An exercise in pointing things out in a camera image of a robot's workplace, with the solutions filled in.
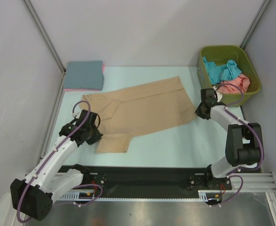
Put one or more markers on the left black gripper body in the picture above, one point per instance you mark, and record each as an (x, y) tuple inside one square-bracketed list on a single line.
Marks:
[(94, 135)]

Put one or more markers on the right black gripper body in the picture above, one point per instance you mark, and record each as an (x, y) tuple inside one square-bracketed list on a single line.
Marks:
[(198, 111)]

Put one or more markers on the beige t-shirt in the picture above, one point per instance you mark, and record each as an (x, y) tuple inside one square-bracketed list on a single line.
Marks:
[(139, 110)]

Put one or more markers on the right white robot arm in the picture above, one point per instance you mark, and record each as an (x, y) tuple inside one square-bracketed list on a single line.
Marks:
[(244, 146)]

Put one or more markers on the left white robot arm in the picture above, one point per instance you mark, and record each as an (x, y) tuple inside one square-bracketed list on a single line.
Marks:
[(35, 195)]

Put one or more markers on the teal crumpled t-shirt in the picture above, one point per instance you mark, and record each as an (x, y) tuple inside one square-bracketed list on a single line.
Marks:
[(219, 73)]

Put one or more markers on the salmon pink crumpled t-shirt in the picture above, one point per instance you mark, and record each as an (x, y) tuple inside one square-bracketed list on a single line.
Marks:
[(241, 83)]

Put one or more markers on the olive green plastic bin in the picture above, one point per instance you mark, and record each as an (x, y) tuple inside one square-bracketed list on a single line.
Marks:
[(220, 55)]

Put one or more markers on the folded pink t-shirt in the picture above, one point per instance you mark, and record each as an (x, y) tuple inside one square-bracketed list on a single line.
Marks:
[(81, 89)]

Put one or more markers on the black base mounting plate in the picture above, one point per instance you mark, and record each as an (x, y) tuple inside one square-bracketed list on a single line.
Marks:
[(153, 183)]

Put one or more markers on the folded grey-blue t-shirt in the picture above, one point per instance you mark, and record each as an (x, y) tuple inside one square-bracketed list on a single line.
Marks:
[(84, 75)]

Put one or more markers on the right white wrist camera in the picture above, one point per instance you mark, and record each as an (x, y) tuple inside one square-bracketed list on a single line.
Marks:
[(218, 94)]

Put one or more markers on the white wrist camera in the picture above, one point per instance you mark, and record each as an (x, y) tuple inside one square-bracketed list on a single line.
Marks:
[(75, 115), (218, 94)]

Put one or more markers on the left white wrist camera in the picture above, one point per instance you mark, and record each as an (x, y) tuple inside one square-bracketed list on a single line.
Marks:
[(75, 115)]

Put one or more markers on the left white cable duct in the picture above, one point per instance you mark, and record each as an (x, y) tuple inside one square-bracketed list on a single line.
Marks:
[(79, 195)]

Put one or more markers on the white cable duct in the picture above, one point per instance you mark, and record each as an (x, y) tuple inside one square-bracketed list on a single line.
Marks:
[(207, 195), (79, 195)]

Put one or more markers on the right white cable duct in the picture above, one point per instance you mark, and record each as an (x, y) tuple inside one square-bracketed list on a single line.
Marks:
[(207, 195)]

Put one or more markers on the aluminium extrusion rail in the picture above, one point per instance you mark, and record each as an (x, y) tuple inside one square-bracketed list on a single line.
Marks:
[(252, 182)]

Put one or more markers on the right aluminium corner post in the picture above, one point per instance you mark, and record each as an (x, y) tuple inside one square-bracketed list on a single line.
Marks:
[(260, 14)]

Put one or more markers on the aluminium corner post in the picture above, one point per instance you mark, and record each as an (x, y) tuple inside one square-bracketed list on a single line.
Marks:
[(260, 14), (42, 31)]

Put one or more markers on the left aluminium corner post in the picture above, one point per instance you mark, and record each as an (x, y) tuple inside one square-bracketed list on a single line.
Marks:
[(42, 31)]

